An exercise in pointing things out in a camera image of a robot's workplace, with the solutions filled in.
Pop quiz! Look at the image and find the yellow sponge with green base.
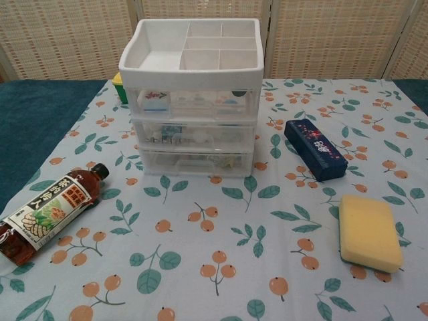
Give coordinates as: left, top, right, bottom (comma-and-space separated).
338, 195, 404, 274

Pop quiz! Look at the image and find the small white card pack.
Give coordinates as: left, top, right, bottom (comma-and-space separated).
139, 89, 172, 113

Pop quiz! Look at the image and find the clear plastic drawer with clips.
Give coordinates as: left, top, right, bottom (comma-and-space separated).
131, 116, 257, 150

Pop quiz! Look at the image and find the green container with yellow lid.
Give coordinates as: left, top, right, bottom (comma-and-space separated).
111, 71, 130, 104

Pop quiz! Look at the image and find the floral fruit print tablecloth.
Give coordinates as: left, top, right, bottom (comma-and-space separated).
0, 78, 428, 321

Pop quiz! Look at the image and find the white plastic drawer organizer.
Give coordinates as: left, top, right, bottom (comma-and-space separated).
118, 18, 265, 177

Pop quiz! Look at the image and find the teal table cover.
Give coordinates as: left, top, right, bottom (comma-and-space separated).
0, 78, 428, 215

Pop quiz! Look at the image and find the dark blue floral box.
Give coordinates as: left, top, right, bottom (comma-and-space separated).
284, 118, 349, 183

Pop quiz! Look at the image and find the clear plastic drawer with trinkets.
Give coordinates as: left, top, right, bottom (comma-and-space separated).
138, 146, 257, 177

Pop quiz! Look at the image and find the brown tea bottle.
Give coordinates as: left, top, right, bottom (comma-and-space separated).
0, 163, 110, 267

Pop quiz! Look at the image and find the clear plastic drawer with tile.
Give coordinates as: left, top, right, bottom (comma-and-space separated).
128, 87, 257, 120

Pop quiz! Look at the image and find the bamboo folding screen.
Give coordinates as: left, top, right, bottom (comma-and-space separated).
0, 0, 428, 82

